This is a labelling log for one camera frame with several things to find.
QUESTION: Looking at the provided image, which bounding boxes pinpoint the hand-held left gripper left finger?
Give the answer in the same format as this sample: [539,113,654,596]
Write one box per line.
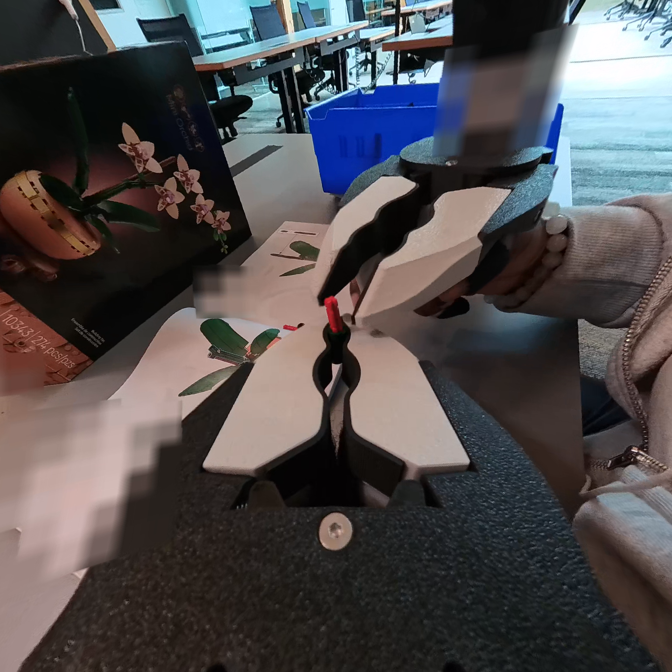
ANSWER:
[201,321,339,480]

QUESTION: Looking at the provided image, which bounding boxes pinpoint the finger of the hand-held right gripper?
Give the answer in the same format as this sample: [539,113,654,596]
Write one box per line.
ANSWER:
[316,175,422,308]
[361,186,514,322]

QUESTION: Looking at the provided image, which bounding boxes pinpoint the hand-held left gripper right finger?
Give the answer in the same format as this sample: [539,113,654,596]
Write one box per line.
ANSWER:
[338,328,471,481]

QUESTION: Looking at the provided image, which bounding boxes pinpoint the green toy connector cylinder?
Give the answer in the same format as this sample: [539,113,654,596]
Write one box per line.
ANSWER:
[321,321,352,365]

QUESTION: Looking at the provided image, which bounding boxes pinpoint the person's right forearm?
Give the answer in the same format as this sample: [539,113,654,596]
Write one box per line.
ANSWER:
[525,193,672,330]

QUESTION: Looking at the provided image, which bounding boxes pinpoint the person's right hand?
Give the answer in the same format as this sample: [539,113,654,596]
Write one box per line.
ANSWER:
[482,230,552,312]

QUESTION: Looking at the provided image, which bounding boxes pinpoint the blue plastic bin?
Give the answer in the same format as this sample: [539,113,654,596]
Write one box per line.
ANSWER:
[305,82,565,201]

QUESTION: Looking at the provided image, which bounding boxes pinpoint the open building instruction booklet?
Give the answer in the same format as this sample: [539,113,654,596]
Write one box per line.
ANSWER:
[107,220,381,402]

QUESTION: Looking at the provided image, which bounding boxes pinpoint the person's blue jeans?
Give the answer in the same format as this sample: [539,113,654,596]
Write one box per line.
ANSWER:
[579,374,632,438]

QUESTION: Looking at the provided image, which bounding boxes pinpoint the black orchid set box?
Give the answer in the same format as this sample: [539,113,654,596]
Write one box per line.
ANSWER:
[0,41,253,396]

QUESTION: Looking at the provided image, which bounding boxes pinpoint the person's beige zip hoodie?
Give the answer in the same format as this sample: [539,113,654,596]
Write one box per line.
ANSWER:
[571,273,672,672]

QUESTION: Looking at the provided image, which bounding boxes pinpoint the row of black office chairs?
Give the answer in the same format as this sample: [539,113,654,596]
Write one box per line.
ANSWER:
[135,0,371,138]

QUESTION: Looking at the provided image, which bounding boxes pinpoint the white bead bracelet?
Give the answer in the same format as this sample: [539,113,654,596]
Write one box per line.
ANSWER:
[483,212,571,312]

